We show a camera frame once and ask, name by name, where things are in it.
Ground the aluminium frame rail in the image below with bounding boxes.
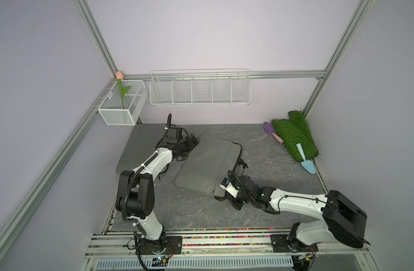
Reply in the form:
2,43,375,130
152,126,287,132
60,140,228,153
124,68,326,81

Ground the grey laptop bag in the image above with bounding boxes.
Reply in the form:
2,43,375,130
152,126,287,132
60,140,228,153
116,124,165,174
175,135,248,200

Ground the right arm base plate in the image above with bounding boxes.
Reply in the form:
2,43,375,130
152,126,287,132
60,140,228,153
271,234,319,253

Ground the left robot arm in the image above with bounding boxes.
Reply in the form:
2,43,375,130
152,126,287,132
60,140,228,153
115,125,199,242

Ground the teal trowel white handle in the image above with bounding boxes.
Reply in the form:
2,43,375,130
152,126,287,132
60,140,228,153
296,143,316,175

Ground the artificial grass roll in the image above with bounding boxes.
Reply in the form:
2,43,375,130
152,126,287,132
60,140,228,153
288,111,315,144
271,119,319,163

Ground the white mesh wall basket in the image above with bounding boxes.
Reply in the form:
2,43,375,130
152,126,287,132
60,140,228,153
98,79,148,126

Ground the artificial pink tulip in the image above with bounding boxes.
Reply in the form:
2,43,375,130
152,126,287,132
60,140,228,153
116,71,131,109

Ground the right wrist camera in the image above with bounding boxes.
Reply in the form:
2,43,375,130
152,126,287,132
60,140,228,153
220,179,239,198

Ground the purple trowel pink handle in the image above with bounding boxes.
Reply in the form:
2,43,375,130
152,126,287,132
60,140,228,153
263,122,284,144

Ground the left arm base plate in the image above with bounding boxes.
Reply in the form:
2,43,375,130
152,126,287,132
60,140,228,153
137,236,183,255

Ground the white wire wall rack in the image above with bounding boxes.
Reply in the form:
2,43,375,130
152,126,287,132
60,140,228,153
149,76,252,107

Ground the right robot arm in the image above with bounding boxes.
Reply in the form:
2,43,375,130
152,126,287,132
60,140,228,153
220,171,367,252

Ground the rear artificial grass roll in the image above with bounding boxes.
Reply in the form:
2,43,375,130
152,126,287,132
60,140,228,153
288,111,315,144

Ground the front artificial grass roll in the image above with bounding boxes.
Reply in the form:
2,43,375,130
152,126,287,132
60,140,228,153
271,119,319,163

